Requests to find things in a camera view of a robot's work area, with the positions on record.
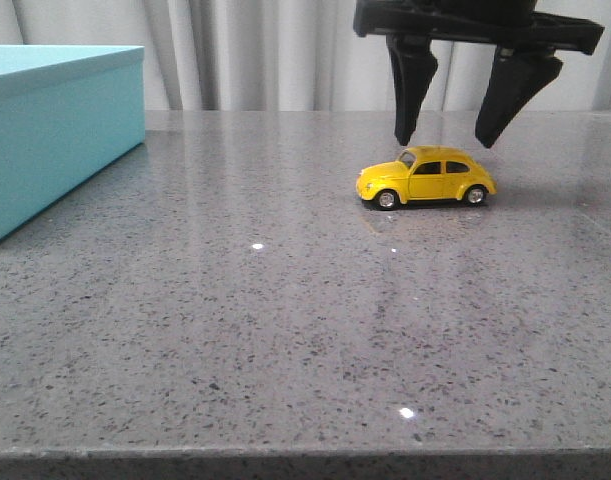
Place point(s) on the yellow toy beetle car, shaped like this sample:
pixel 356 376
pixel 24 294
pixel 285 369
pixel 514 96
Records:
pixel 425 173

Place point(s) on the white pleated curtain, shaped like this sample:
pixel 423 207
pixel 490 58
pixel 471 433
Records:
pixel 290 55

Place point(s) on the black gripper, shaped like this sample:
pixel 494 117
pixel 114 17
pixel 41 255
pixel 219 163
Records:
pixel 517 75

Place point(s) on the light blue storage box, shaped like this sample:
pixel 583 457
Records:
pixel 66 112

